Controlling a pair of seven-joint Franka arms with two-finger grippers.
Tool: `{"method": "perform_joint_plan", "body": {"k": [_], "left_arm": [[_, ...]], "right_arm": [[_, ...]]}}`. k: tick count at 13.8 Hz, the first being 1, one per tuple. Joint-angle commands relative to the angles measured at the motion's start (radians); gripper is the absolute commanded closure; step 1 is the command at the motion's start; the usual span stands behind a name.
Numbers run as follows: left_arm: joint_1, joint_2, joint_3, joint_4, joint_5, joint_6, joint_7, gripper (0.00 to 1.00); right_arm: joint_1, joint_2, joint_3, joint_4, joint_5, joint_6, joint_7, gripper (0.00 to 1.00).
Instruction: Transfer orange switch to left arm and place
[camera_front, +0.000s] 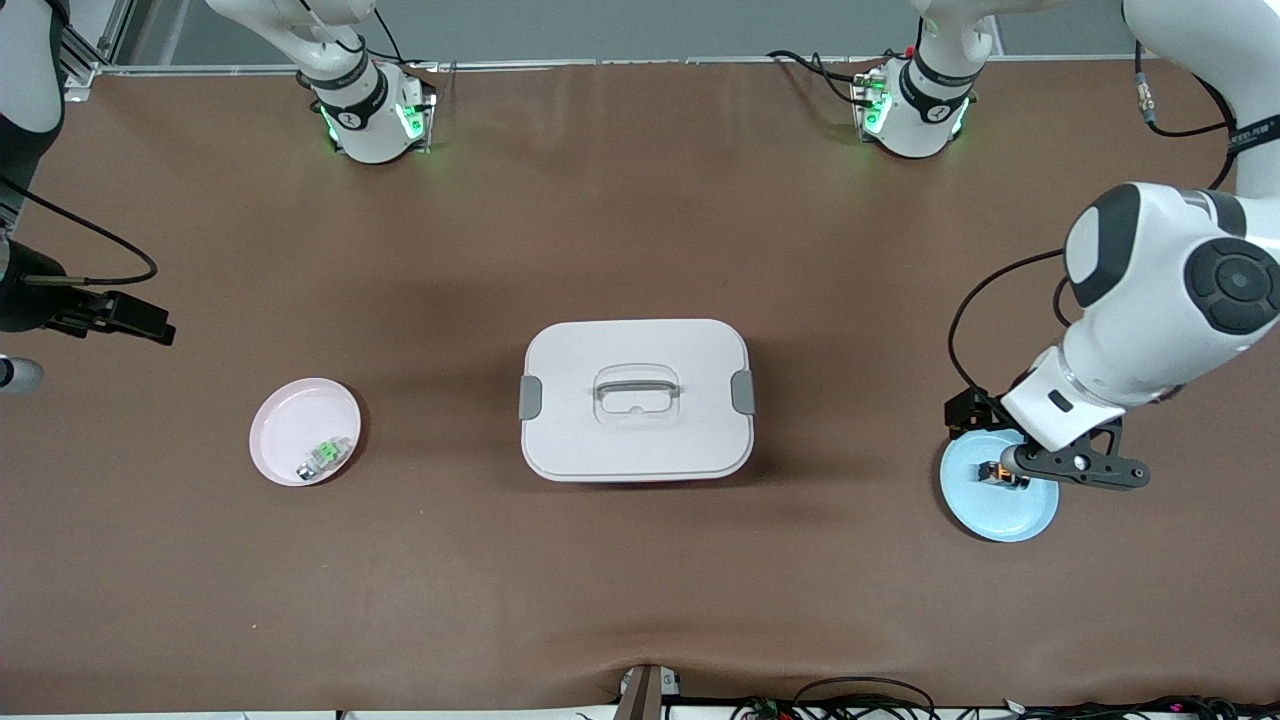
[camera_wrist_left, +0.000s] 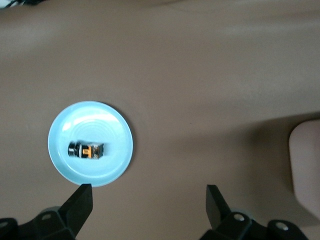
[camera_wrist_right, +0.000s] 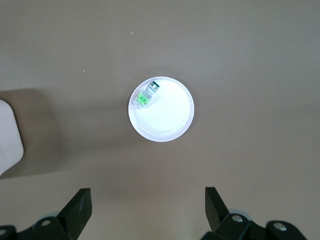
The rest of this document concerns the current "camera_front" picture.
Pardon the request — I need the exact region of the black looped cable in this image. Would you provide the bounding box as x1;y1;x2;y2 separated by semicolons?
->
790;676;941;720

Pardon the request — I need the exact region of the small metal bracket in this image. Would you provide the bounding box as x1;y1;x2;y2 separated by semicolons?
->
615;664;683;720

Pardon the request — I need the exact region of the black left base cable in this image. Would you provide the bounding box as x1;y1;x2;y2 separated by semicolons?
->
765;48;873;107

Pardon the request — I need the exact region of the aluminium table edge rail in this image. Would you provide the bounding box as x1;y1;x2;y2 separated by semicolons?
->
100;56;1141;74

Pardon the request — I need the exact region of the black base cable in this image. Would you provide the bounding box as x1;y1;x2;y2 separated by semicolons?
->
765;48;873;107
340;8;441;111

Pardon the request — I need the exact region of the black right base cable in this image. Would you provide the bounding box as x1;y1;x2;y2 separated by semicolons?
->
340;8;441;111

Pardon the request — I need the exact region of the white lidded storage box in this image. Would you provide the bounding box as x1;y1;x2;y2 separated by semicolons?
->
518;318;758;484

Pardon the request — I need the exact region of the black cable bundle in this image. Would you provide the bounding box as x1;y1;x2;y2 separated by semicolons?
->
940;693;1280;720

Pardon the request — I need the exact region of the pink round plate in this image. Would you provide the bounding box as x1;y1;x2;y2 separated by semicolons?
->
248;377;363;488

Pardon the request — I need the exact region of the aluminium frame profile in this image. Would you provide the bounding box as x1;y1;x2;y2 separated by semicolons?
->
58;0;136;91

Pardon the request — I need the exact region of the green and silver switch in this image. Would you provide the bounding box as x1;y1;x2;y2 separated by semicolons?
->
296;435;353;482

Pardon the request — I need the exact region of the light blue round plate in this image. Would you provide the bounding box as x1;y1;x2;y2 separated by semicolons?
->
938;428;1061;544

